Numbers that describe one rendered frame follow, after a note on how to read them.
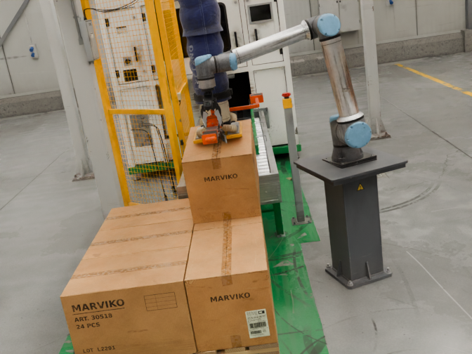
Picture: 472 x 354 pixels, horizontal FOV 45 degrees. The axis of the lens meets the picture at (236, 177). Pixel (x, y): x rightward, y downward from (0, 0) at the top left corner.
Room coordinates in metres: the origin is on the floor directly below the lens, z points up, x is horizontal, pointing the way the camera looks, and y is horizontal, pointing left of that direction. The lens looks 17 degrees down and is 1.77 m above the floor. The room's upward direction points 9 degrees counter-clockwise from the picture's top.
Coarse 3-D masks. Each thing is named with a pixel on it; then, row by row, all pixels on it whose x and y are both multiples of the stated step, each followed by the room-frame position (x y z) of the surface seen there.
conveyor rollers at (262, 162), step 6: (240, 120) 5.89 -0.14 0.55; (258, 120) 5.78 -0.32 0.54; (258, 126) 5.51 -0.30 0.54; (258, 132) 5.24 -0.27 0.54; (258, 138) 4.98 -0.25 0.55; (258, 144) 4.79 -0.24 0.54; (264, 150) 4.53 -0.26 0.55; (258, 156) 4.43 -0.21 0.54; (264, 156) 4.36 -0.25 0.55; (258, 162) 4.25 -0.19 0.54; (264, 162) 4.18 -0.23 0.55; (258, 168) 4.08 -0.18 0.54; (264, 168) 4.07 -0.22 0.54; (258, 174) 3.91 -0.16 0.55
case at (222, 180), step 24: (192, 144) 3.36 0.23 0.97; (216, 144) 3.29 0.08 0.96; (240, 144) 3.23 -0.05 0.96; (192, 168) 3.09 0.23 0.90; (216, 168) 3.09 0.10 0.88; (240, 168) 3.08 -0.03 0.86; (192, 192) 3.11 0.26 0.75; (216, 192) 3.11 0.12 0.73; (240, 192) 3.10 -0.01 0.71; (192, 216) 3.13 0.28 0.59; (216, 216) 3.13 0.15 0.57; (240, 216) 3.12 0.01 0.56
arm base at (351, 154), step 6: (336, 150) 3.23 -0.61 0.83; (342, 150) 3.20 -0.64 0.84; (348, 150) 3.19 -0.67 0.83; (354, 150) 3.19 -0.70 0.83; (360, 150) 3.23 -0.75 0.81; (336, 156) 3.21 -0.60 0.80; (342, 156) 3.20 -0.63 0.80; (348, 156) 3.18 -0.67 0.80; (354, 156) 3.17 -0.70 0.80; (360, 156) 3.19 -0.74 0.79; (342, 162) 3.18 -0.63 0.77
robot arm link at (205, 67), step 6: (210, 54) 3.03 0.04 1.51; (198, 60) 3.00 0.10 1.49; (204, 60) 2.99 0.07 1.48; (210, 60) 3.00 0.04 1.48; (198, 66) 3.00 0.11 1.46; (204, 66) 2.99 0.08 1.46; (210, 66) 2.99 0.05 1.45; (198, 72) 3.01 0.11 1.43; (204, 72) 2.99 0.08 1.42; (210, 72) 3.00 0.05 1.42; (198, 78) 3.01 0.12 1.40; (204, 78) 2.99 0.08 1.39; (210, 78) 3.00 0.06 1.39
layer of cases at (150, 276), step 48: (96, 240) 3.11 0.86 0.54; (144, 240) 3.00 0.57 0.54; (192, 240) 2.90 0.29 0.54; (240, 240) 2.80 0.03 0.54; (96, 288) 2.49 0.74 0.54; (144, 288) 2.44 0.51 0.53; (192, 288) 2.43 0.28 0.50; (240, 288) 2.42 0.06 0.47; (96, 336) 2.46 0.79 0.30; (144, 336) 2.45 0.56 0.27; (192, 336) 2.44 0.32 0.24; (240, 336) 2.43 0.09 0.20
